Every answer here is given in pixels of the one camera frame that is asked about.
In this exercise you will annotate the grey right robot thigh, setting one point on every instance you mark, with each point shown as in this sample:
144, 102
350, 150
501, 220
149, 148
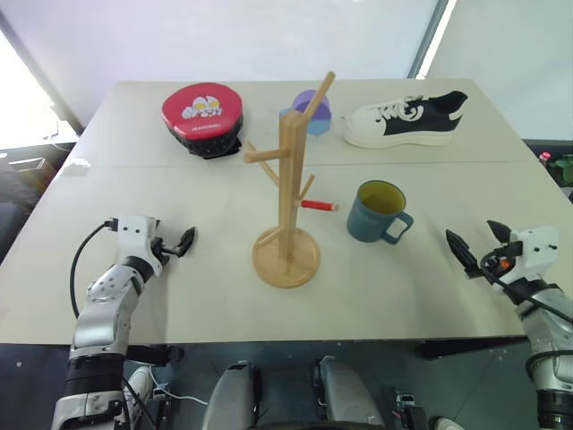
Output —
344, 394

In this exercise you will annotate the blue mug yellow inside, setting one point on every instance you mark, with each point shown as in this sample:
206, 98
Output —
370, 220

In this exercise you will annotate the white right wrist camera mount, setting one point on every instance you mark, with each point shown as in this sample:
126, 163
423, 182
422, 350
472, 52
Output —
532, 253

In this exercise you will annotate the green potted plant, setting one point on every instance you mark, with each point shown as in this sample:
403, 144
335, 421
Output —
563, 169

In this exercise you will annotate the wooden mug tree stand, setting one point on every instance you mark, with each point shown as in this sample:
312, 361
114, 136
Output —
285, 188

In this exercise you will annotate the small black floor device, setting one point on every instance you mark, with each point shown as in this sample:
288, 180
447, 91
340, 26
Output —
411, 412

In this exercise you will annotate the purple blue geometric cup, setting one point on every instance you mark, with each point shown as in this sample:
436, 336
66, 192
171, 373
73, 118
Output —
321, 120

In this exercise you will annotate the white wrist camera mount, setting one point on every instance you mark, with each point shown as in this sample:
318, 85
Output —
136, 233
532, 253

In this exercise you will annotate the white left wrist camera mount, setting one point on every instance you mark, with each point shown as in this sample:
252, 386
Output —
136, 233

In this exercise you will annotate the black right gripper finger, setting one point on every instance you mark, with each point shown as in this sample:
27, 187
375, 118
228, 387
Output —
463, 255
499, 232

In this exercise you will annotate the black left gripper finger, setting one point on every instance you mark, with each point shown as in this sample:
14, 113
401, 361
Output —
181, 252
188, 237

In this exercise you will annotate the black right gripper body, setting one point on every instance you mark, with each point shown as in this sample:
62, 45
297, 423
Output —
497, 262

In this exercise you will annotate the black table support bracket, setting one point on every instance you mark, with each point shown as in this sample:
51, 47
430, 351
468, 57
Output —
154, 355

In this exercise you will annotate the small white plastic piece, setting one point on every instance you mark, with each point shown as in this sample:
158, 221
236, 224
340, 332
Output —
76, 168

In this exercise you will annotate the red marker pen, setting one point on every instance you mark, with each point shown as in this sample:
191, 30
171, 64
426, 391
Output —
318, 205

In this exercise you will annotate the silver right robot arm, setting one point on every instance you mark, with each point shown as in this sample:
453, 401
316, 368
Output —
548, 340

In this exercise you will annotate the white black sneaker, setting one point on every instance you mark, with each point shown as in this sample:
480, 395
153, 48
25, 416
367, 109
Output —
403, 125

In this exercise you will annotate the red black cartoon boxing pad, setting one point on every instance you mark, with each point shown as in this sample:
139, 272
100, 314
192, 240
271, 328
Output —
202, 117

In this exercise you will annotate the white shoe under table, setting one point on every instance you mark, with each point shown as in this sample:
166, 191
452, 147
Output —
139, 385

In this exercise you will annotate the grey left robot thigh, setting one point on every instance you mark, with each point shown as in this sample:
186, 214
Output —
230, 396

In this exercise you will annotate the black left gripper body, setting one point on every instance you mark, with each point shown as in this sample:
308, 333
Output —
164, 247

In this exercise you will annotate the grey robot thigh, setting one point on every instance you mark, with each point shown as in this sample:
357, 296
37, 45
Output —
344, 394
230, 396

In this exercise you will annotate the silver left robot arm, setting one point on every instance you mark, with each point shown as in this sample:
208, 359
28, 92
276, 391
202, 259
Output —
100, 322

